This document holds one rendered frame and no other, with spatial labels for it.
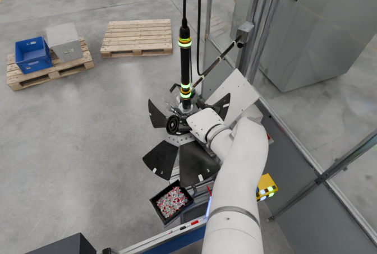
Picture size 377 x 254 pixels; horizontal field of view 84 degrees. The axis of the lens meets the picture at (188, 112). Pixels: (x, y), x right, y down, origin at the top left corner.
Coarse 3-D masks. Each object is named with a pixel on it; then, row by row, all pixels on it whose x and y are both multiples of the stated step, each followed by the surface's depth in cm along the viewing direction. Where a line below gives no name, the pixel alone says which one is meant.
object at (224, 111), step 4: (224, 96) 113; (228, 96) 109; (220, 100) 112; (228, 100) 106; (216, 104) 112; (220, 104) 108; (224, 104) 105; (220, 108) 105; (224, 108) 103; (220, 112) 102; (224, 112) 101; (220, 116) 100; (224, 116) 99
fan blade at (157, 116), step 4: (148, 100) 146; (148, 104) 147; (152, 104) 141; (148, 108) 149; (152, 108) 143; (156, 108) 137; (152, 112) 145; (156, 112) 140; (160, 112) 134; (152, 116) 147; (156, 116) 142; (160, 116) 136; (164, 116) 132; (156, 120) 146; (160, 120) 140; (164, 120) 135; (156, 124) 149; (160, 124) 144; (164, 124) 140
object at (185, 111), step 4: (192, 88) 94; (192, 92) 93; (192, 96) 94; (192, 100) 98; (180, 104) 99; (180, 108) 97; (188, 108) 97; (192, 108) 97; (184, 112) 96; (188, 112) 96
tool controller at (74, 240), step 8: (64, 240) 84; (72, 240) 83; (80, 240) 83; (40, 248) 82; (48, 248) 82; (56, 248) 81; (64, 248) 81; (72, 248) 81; (80, 248) 81; (88, 248) 88
